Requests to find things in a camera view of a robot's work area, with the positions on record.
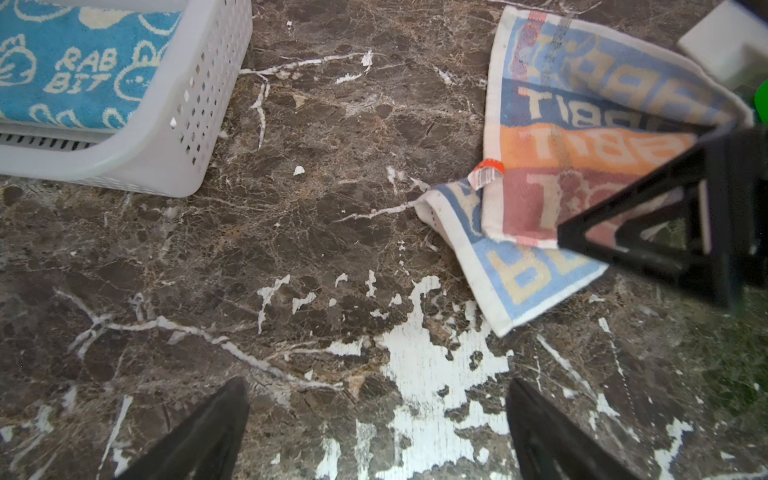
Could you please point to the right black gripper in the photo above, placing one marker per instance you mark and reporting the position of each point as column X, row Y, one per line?
column 697, row 224

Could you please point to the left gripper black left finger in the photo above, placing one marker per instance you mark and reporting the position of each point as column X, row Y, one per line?
column 205, row 445

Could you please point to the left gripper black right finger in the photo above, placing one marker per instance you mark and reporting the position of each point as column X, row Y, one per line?
column 549, row 446

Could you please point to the striped rabbit text towel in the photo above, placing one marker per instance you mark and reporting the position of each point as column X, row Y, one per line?
column 574, row 113

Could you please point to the white perforated plastic basket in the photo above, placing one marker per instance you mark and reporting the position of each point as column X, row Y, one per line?
column 166, row 146

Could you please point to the teal bunny print towel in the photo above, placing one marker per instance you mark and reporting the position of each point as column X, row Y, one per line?
column 78, row 67

